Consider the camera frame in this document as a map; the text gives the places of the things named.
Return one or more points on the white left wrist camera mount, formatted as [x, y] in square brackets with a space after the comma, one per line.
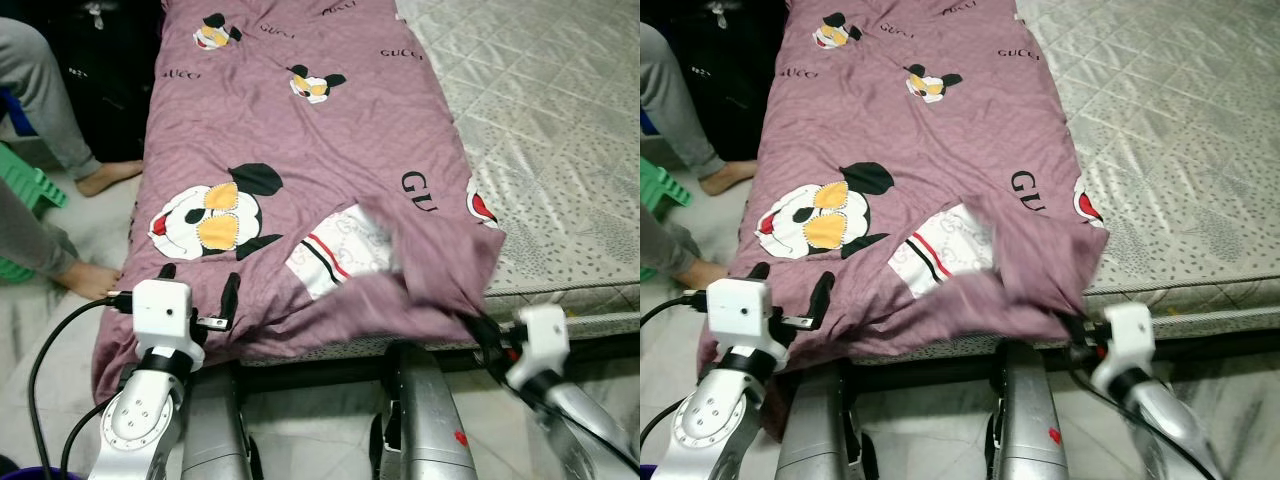
[740, 310]
[160, 310]

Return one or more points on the silver robot leg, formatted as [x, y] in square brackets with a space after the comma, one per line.
[425, 420]
[1030, 420]
[820, 430]
[215, 430]

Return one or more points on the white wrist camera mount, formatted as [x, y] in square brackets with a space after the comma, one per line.
[160, 310]
[540, 335]
[740, 310]
[1125, 335]

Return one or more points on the dark bed base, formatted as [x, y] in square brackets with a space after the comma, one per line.
[1220, 345]
[600, 355]

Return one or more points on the green plastic stool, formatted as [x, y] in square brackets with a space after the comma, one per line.
[30, 185]
[658, 195]

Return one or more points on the person in grey trousers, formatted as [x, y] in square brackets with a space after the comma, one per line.
[40, 90]
[670, 100]

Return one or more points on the grey quilted mattress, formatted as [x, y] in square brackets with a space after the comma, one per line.
[560, 120]
[1170, 120]

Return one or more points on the purple cartoon print blanket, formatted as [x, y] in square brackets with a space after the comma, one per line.
[900, 130]
[300, 130]

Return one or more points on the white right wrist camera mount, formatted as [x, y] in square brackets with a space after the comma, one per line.
[1125, 335]
[540, 335]

